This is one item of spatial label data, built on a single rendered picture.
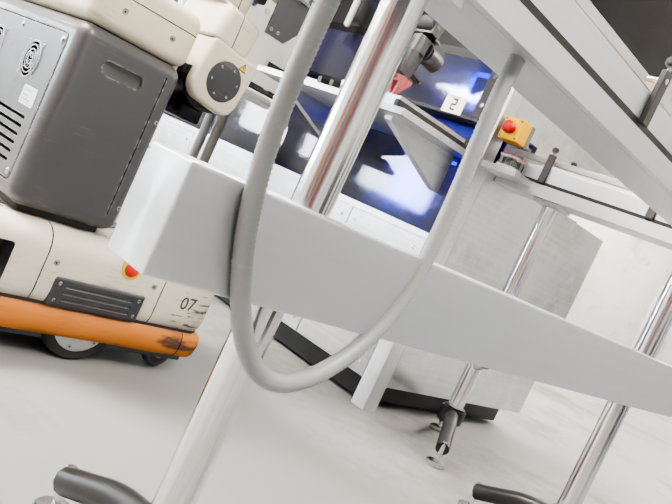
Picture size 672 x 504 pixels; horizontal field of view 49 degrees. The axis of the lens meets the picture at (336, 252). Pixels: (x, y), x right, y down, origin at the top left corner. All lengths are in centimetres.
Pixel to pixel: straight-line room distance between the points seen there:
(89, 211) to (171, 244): 95
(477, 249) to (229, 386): 173
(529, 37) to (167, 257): 53
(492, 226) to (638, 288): 1050
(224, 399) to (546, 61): 59
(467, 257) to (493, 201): 20
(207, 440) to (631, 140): 80
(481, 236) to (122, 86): 134
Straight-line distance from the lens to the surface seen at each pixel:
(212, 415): 89
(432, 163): 236
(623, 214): 224
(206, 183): 73
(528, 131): 237
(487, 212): 248
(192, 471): 92
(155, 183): 75
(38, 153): 160
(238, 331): 80
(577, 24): 107
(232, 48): 195
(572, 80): 109
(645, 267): 1300
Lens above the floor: 57
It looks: 4 degrees down
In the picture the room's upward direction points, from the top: 25 degrees clockwise
